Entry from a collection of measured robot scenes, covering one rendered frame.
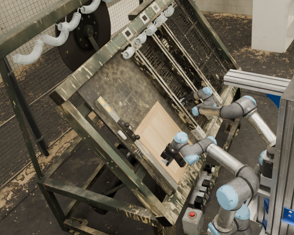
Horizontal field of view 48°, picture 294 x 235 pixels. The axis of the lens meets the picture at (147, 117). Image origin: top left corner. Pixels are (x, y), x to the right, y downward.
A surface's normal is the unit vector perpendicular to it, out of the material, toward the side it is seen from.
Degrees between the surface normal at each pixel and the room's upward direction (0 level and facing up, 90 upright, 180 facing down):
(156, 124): 57
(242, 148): 0
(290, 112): 90
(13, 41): 90
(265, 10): 90
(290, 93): 0
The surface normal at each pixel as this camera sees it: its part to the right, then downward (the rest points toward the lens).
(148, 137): 0.66, -0.29
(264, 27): -0.56, 0.57
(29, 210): -0.16, -0.78
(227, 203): -0.85, 0.33
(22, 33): 0.89, 0.16
